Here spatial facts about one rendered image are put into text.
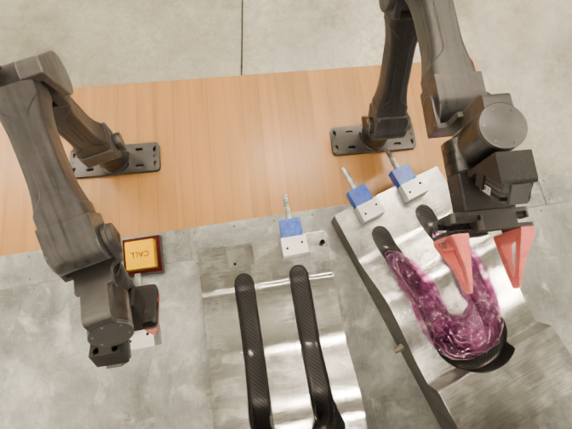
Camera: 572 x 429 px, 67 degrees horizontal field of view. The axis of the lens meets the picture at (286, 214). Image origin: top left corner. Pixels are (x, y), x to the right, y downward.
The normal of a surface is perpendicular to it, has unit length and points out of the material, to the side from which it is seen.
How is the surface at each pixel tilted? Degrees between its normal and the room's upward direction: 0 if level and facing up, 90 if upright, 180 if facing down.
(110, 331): 63
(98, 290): 26
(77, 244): 16
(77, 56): 0
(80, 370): 0
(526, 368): 0
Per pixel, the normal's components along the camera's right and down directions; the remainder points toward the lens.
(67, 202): 0.14, 0.00
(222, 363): -0.02, -0.55
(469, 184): 0.04, -0.22
